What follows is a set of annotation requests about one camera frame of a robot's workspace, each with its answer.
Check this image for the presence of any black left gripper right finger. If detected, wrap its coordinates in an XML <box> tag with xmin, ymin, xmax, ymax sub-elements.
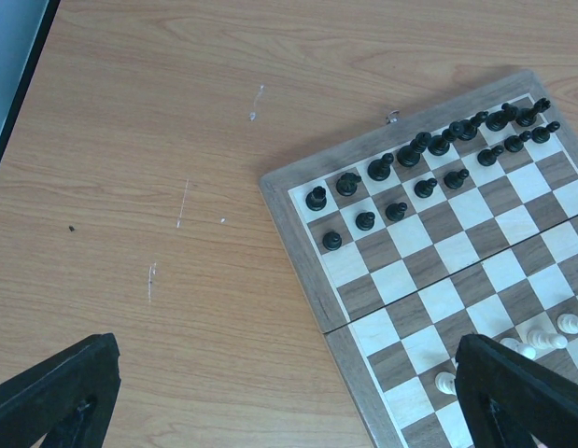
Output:
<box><xmin>455</xmin><ymin>334</ymin><xmax>578</xmax><ymax>447</ymax></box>

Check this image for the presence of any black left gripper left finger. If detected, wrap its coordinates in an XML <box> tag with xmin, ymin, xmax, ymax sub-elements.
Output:
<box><xmin>0</xmin><ymin>333</ymin><xmax>120</xmax><ymax>447</ymax></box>

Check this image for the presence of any white chess piece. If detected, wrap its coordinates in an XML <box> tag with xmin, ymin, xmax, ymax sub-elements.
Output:
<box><xmin>500</xmin><ymin>338</ymin><xmax>537</xmax><ymax>359</ymax></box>
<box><xmin>557</xmin><ymin>314</ymin><xmax>578</xmax><ymax>335</ymax></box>
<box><xmin>527</xmin><ymin>329</ymin><xmax>568</xmax><ymax>350</ymax></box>
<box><xmin>434</xmin><ymin>371</ymin><xmax>457</xmax><ymax>396</ymax></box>

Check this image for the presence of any wooden chess board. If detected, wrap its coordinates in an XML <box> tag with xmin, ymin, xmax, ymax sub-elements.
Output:
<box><xmin>260</xmin><ymin>70</ymin><xmax>578</xmax><ymax>447</ymax></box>

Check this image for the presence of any black pawn piece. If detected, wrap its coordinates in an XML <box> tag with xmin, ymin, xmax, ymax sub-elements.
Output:
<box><xmin>531</xmin><ymin>121</ymin><xmax>560</xmax><ymax>144</ymax></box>
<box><xmin>322</xmin><ymin>231</ymin><xmax>343</xmax><ymax>251</ymax></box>
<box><xmin>385</xmin><ymin>202</ymin><xmax>408</xmax><ymax>222</ymax></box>
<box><xmin>504</xmin><ymin>131</ymin><xmax>531</xmax><ymax>153</ymax></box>
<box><xmin>477</xmin><ymin>145</ymin><xmax>504</xmax><ymax>166</ymax></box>
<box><xmin>355</xmin><ymin>212</ymin><xmax>375</xmax><ymax>231</ymax></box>
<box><xmin>414</xmin><ymin>177</ymin><xmax>438</xmax><ymax>199</ymax></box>
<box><xmin>444</xmin><ymin>169</ymin><xmax>470</xmax><ymax>189</ymax></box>

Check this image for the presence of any black queen piece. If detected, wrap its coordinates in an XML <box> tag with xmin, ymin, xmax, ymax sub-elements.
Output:
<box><xmin>397</xmin><ymin>132</ymin><xmax>431</xmax><ymax>167</ymax></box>

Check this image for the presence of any black bishop piece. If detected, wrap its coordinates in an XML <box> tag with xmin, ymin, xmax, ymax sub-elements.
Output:
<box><xmin>458</xmin><ymin>111</ymin><xmax>489</xmax><ymax>141</ymax></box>
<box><xmin>367</xmin><ymin>153</ymin><xmax>394</xmax><ymax>182</ymax></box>

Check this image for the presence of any black king piece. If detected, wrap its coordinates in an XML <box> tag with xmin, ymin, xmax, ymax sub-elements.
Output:
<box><xmin>428</xmin><ymin>121</ymin><xmax>464</xmax><ymax>156</ymax></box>

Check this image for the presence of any black knight piece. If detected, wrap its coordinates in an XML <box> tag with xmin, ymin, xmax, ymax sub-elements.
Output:
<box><xmin>335</xmin><ymin>172</ymin><xmax>361</xmax><ymax>197</ymax></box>
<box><xmin>485</xmin><ymin>103</ymin><xmax>519</xmax><ymax>132</ymax></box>

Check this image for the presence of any black rook piece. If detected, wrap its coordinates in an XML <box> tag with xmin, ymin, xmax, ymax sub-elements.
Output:
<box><xmin>305</xmin><ymin>186</ymin><xmax>327</xmax><ymax>212</ymax></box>
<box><xmin>515</xmin><ymin>98</ymin><xmax>551</xmax><ymax>127</ymax></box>

